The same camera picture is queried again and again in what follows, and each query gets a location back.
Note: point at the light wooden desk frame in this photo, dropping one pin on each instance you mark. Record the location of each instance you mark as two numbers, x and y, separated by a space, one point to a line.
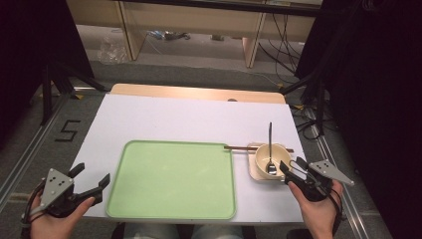
192 16

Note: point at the person's left hand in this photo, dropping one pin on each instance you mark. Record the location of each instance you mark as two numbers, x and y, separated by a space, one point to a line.
56 227

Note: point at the blue and black floor clutter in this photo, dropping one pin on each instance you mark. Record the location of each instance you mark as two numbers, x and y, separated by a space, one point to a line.
170 35

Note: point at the person's leg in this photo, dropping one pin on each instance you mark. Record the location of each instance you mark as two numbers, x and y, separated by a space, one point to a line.
149 232
219 233

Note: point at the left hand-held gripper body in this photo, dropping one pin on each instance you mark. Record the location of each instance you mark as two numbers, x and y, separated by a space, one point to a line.
56 186

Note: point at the grey round table grommet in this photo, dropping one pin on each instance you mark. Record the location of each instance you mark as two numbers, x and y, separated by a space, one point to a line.
232 99

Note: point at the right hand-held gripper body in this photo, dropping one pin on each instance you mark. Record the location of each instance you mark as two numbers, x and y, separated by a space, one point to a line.
326 169

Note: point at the cream round bowl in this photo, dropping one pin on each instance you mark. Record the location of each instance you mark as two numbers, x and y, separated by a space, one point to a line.
262 157

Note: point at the metal floor rail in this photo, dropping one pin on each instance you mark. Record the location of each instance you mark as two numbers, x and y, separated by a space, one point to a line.
26 159
345 199

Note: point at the person's right leg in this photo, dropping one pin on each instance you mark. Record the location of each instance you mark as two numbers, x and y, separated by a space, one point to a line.
219 233

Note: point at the black curtain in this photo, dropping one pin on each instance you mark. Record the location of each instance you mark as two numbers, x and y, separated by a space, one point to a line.
381 83
30 40

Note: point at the person's left leg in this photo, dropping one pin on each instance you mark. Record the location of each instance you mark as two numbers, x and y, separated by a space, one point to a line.
149 232

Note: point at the light green tray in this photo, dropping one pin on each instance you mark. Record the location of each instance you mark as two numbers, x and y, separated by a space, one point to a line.
172 182

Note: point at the black tripod stand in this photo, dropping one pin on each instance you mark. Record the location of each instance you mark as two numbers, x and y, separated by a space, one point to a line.
46 93
319 106

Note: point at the cream square plate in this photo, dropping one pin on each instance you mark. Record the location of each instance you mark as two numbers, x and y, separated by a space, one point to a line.
252 171

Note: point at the person's right hand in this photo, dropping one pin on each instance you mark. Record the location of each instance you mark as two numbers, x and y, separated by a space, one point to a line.
320 219

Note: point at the clear plastic bag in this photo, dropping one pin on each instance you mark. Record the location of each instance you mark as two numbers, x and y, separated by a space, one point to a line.
111 49

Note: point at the metal spoon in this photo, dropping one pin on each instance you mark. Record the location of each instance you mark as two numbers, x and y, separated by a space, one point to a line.
271 168

